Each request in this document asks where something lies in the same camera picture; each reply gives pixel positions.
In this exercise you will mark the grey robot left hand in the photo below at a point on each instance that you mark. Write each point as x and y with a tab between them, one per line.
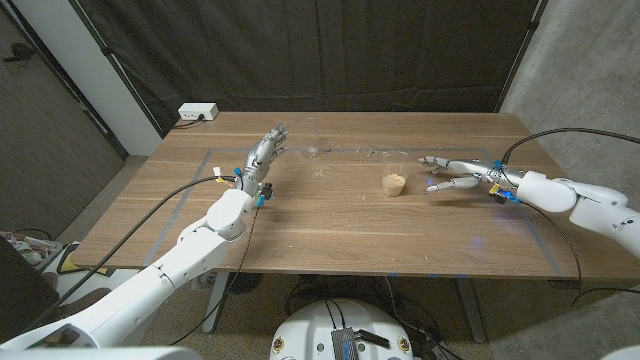
257	160

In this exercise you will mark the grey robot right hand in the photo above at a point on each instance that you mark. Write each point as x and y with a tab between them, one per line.
475	167

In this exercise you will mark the tall clear plastic cup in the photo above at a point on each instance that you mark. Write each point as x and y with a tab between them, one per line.
310	137

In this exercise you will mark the wide clear plastic cup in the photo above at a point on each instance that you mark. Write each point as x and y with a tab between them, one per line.
397	167

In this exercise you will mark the brown sugar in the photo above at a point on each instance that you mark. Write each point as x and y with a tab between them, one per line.
394	185

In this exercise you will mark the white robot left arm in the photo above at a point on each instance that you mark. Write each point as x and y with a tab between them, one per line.
190	255

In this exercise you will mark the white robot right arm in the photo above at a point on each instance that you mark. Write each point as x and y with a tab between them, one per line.
590	205

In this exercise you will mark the white power strip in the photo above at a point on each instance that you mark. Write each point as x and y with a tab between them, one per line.
197	111

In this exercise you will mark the white left wrist connector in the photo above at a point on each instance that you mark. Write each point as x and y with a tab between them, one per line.
217	172

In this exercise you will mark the black backdrop stand pole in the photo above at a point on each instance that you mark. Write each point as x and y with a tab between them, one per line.
127	80
520	55

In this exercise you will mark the black backdrop curtain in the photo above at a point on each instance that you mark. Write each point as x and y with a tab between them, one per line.
320	50

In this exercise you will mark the grey table leg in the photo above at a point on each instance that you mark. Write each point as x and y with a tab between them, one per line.
472	310
216	300

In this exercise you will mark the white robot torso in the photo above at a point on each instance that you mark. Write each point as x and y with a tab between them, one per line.
310	330

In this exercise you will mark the grey box on torso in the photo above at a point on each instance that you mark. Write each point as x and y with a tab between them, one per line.
345	345

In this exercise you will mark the patterned bag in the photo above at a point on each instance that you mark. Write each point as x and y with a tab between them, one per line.
30	247

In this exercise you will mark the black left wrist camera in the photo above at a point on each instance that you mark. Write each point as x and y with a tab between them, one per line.
267	190

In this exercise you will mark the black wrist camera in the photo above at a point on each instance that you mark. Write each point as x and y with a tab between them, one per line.
500	198
267	190

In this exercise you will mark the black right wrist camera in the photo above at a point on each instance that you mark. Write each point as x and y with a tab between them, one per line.
500	198

